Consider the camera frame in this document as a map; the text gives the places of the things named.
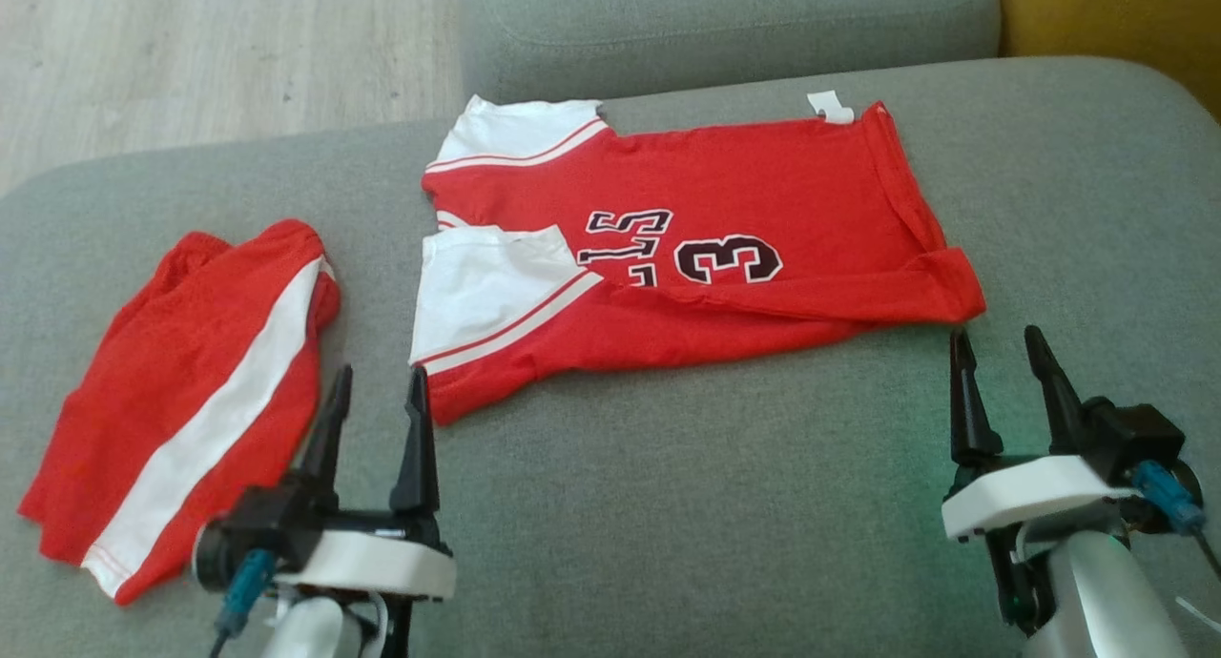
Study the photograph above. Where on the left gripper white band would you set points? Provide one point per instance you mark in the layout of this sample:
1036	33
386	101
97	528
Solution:
382	567

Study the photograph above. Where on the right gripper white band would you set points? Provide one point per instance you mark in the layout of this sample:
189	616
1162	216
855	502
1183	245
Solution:
1030	496

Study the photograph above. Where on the red shorts with white stripe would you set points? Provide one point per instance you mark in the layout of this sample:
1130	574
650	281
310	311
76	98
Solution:
172	381

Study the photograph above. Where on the red jersey with number print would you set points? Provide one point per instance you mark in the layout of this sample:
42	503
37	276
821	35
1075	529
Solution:
763	181

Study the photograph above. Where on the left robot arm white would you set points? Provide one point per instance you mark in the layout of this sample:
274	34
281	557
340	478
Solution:
310	634

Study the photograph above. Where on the yellow sofa backrest cushion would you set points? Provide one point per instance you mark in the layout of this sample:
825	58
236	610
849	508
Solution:
1116	29

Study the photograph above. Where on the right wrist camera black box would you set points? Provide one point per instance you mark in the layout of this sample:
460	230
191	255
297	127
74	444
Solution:
1135	434

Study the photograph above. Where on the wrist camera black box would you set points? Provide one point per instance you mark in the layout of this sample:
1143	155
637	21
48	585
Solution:
1135	434
258	534

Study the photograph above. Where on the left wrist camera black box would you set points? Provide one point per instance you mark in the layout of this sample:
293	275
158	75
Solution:
258	534

